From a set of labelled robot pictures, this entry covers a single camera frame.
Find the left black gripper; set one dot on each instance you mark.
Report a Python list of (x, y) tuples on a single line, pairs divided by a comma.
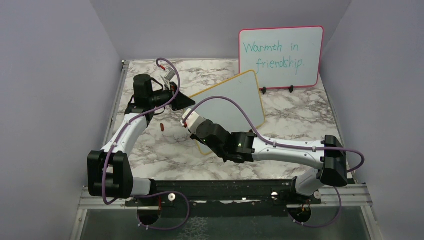
[(182, 101)]

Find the yellow framed whiteboard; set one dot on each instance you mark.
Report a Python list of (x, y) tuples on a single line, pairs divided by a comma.
[(229, 107)]

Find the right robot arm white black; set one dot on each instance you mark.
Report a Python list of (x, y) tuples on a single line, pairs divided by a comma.
[(327, 162)]

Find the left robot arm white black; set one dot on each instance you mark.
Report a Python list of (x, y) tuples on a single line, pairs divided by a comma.
[(109, 171)]

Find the pink framed whiteboard with writing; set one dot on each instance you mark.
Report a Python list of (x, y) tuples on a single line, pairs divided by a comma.
[(282, 57)]

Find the pink board stand feet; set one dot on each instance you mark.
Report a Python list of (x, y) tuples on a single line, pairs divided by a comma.
[(264, 90)]

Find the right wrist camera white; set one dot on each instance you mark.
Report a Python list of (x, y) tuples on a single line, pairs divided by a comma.
[(191, 122)]

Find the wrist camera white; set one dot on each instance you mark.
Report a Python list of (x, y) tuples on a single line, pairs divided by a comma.
[(191, 122), (167, 77)]

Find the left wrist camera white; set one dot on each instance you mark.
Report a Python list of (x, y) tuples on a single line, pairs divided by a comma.
[(167, 77)]

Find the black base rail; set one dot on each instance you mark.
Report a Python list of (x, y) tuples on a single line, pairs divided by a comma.
[(222, 199)]

